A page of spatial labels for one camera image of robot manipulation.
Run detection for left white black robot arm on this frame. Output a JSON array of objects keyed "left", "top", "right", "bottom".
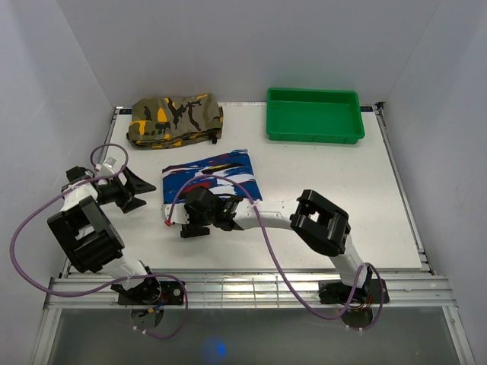
[{"left": 47, "top": 167, "right": 162, "bottom": 304}]

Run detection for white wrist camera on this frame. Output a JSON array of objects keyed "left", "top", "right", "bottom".
[
  {"left": 161, "top": 203, "right": 189, "bottom": 226},
  {"left": 94, "top": 157, "right": 116, "bottom": 178}
]

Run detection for folded camouflage trousers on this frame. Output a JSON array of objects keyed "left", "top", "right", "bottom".
[{"left": 126, "top": 94, "right": 224, "bottom": 150}]

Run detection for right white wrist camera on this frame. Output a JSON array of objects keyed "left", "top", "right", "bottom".
[{"left": 161, "top": 203, "right": 189, "bottom": 226}]

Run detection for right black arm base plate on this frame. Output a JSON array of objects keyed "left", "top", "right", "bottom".
[{"left": 318, "top": 279, "right": 390, "bottom": 305}]

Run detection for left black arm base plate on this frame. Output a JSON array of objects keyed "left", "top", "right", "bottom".
[{"left": 110, "top": 279, "right": 184, "bottom": 306}]

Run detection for green plastic tray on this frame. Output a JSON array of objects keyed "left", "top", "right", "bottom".
[{"left": 266, "top": 87, "right": 365, "bottom": 144}]

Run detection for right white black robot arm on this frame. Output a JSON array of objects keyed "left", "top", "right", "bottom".
[{"left": 180, "top": 186, "right": 371, "bottom": 303}]

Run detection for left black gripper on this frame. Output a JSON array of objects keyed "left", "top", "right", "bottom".
[{"left": 97, "top": 165, "right": 156, "bottom": 214}]

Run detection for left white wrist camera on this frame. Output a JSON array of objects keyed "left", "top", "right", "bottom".
[{"left": 94, "top": 157, "right": 116, "bottom": 178}]

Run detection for aluminium table edge rail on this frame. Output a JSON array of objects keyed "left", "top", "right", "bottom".
[{"left": 43, "top": 271, "right": 457, "bottom": 309}]

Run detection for blue white red patterned trousers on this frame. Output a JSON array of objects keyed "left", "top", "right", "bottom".
[{"left": 161, "top": 149, "right": 262, "bottom": 205}]

